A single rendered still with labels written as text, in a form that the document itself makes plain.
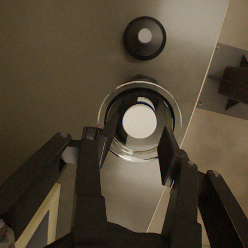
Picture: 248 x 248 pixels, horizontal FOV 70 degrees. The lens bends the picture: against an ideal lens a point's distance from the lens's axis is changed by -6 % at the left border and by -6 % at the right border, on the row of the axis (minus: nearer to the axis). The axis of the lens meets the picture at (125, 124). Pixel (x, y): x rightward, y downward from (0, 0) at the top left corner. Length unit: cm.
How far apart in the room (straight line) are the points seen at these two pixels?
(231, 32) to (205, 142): 82
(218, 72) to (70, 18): 117
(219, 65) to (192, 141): 60
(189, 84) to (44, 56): 36
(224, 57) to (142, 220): 120
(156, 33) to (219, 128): 125
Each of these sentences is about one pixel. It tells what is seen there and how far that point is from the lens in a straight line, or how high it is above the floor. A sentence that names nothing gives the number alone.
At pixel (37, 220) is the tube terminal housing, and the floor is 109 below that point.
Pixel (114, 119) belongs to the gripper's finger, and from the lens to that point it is 19.
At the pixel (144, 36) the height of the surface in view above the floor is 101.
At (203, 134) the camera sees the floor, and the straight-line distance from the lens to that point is 156.
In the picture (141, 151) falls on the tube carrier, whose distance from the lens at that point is 26.
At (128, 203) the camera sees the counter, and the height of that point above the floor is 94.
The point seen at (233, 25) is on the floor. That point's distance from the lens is 155.
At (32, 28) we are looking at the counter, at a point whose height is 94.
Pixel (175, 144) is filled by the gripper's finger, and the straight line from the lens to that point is 17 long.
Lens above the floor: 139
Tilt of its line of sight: 71 degrees down
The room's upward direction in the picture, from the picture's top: 164 degrees counter-clockwise
